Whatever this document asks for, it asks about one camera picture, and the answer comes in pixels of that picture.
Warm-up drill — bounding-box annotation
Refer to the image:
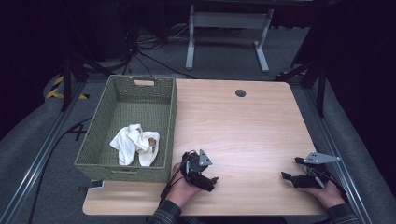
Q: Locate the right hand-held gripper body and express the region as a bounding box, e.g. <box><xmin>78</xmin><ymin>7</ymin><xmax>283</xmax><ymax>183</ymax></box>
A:
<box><xmin>303</xmin><ymin>151</ymin><xmax>341</xmax><ymax>189</ymax></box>

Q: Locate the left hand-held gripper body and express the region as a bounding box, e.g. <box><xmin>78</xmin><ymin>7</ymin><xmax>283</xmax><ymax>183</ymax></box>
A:
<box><xmin>181</xmin><ymin>148</ymin><xmax>214</xmax><ymax>175</ymax></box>

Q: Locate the white bear print cloth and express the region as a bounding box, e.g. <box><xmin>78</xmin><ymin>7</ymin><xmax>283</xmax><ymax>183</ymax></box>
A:
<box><xmin>109</xmin><ymin>123</ymin><xmax>161</xmax><ymax>167</ymax></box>

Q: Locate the green woven basket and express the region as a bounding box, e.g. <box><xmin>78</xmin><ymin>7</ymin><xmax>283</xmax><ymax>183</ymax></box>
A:
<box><xmin>74</xmin><ymin>74</ymin><xmax>178</xmax><ymax>184</ymax></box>

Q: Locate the person's right hand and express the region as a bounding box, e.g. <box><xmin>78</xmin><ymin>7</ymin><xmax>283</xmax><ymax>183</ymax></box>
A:
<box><xmin>306</xmin><ymin>180</ymin><xmax>347</xmax><ymax>209</ymax></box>

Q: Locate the person's left hand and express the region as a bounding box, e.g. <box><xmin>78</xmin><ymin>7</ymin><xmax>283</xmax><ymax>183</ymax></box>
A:
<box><xmin>166</xmin><ymin>162</ymin><xmax>204</xmax><ymax>209</ymax></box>

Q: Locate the black tripod stand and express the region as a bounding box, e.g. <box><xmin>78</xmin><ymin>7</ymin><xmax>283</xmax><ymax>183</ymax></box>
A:
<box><xmin>60</xmin><ymin>46</ymin><xmax>115</xmax><ymax>113</ymax></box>
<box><xmin>275</xmin><ymin>57</ymin><xmax>332</xmax><ymax>119</ymax></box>

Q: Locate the yellow black floor tape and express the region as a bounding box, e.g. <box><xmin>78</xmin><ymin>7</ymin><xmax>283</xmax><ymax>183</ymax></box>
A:
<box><xmin>45</xmin><ymin>75</ymin><xmax>91</xmax><ymax>101</ymax></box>

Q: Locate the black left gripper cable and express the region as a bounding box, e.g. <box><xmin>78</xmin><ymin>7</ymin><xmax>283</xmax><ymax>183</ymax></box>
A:
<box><xmin>159</xmin><ymin>151</ymin><xmax>191</xmax><ymax>202</ymax></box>

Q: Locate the aluminium floor rail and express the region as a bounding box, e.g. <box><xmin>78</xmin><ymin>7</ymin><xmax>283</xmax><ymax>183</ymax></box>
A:
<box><xmin>298</xmin><ymin>83</ymin><xmax>376</xmax><ymax>224</ymax></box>
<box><xmin>0</xmin><ymin>78</ymin><xmax>92</xmax><ymax>224</ymax></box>

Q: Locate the bundle of black floor cables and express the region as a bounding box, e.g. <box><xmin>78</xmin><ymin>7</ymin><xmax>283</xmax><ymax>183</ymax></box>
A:
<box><xmin>122</xmin><ymin>26</ymin><xmax>198</xmax><ymax>80</ymax></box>

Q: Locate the white metal stand frame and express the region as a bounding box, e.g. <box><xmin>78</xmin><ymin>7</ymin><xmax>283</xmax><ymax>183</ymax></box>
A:
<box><xmin>185</xmin><ymin>4</ymin><xmax>276</xmax><ymax>74</ymax></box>

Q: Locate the long black floor cable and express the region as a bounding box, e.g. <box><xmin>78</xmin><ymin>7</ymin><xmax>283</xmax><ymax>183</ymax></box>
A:
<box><xmin>27</xmin><ymin>116</ymin><xmax>94</xmax><ymax>224</ymax></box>

